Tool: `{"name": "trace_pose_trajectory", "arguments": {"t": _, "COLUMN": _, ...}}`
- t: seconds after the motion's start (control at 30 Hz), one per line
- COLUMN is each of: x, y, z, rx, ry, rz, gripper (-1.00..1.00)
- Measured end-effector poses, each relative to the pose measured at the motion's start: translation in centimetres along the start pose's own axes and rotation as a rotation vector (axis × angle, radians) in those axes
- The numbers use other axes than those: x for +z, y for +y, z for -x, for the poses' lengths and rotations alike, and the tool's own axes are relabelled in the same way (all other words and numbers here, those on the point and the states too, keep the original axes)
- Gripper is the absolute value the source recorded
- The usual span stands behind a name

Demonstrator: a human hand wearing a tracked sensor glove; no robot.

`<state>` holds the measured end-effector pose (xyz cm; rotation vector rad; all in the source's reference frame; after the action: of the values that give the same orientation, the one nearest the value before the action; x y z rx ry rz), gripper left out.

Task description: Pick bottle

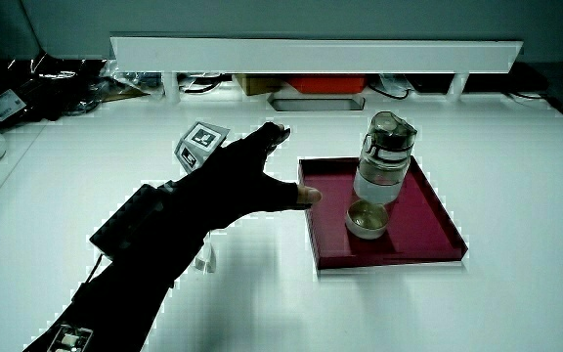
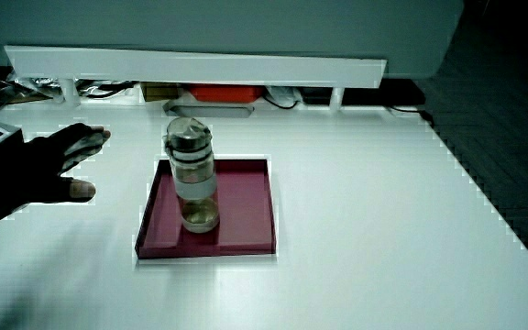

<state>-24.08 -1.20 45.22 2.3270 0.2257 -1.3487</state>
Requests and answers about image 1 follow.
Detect person's left forearm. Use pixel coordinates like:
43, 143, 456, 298
22, 181, 212, 352

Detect white desk shelf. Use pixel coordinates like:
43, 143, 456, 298
109, 36, 525, 105

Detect person's left hand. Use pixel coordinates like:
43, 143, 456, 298
171, 120, 323, 232

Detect small white cup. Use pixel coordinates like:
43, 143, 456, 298
344, 198, 391, 241

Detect brown cardboard box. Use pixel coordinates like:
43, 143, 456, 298
232, 72, 288, 97

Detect dark red tray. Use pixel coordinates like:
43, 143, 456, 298
297, 155, 469, 272

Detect flat grey tray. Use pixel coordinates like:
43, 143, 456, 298
267, 92, 367, 112

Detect clear bottle with grey lid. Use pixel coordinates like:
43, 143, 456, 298
352, 110, 418, 206

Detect black cable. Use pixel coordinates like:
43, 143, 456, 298
368, 81, 412, 102

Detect small circuit board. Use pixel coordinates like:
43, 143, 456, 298
46, 322, 94, 352

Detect orange box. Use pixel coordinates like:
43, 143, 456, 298
284, 73, 368, 96

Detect black plastic bags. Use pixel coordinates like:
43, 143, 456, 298
0, 52, 112, 131

